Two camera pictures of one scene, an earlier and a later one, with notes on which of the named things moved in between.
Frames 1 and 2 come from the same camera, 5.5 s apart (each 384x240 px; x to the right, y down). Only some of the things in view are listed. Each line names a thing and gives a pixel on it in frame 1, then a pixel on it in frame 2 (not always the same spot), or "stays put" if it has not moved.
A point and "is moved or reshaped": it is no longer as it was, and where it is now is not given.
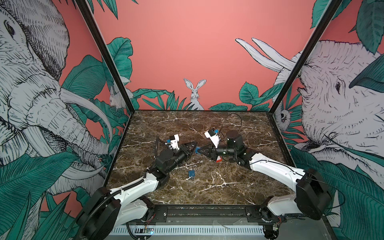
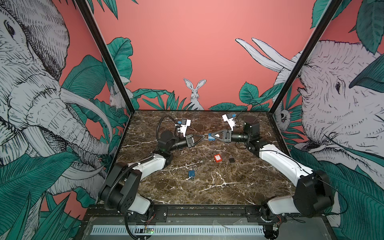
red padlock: [219, 159] stays put
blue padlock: [196, 150] is moved or reshaped
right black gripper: [213, 151] to [227, 136]
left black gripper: [185, 149] to [190, 138]
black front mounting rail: [217, 214] stays put
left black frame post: [89, 16] stays put
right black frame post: [324, 22] stays put
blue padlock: [191, 173] stays put
